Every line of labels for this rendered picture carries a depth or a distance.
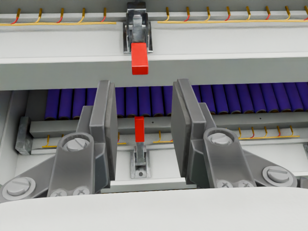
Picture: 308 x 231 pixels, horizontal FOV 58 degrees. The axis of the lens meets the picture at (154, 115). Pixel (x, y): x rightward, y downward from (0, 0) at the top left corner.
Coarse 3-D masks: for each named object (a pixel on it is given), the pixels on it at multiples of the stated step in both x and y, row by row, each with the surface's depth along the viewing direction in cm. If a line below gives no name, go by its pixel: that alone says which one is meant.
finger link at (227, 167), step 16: (224, 128) 10; (208, 144) 9; (224, 144) 10; (240, 144) 9; (208, 160) 9; (224, 160) 9; (240, 160) 9; (208, 176) 9; (224, 176) 8; (240, 176) 8
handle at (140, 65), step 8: (136, 24) 25; (136, 32) 24; (136, 40) 23; (136, 48) 22; (144, 48) 22; (136, 56) 21; (144, 56) 21; (136, 64) 20; (144, 64) 20; (136, 72) 20; (144, 72) 20
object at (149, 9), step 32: (0, 0) 26; (32, 0) 26; (64, 0) 26; (96, 0) 26; (128, 0) 27; (160, 0) 27; (192, 0) 27; (224, 0) 27; (256, 0) 28; (288, 0) 28
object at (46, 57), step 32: (0, 32) 27; (32, 32) 27; (64, 32) 27; (96, 32) 27; (160, 32) 28; (192, 32) 28; (224, 32) 28; (256, 32) 28; (288, 32) 28; (0, 64) 25; (32, 64) 26; (64, 64) 26; (96, 64) 26; (128, 64) 26; (160, 64) 27; (192, 64) 27; (224, 64) 27; (256, 64) 28; (288, 64) 28
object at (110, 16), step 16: (0, 16) 27; (32, 16) 27; (48, 16) 27; (64, 16) 27; (80, 16) 27; (96, 16) 27; (112, 16) 28; (160, 16) 28; (176, 16) 28; (192, 16) 28; (208, 16) 28; (224, 16) 28; (240, 16) 29; (256, 16) 29; (272, 16) 29; (288, 16) 29; (304, 16) 29
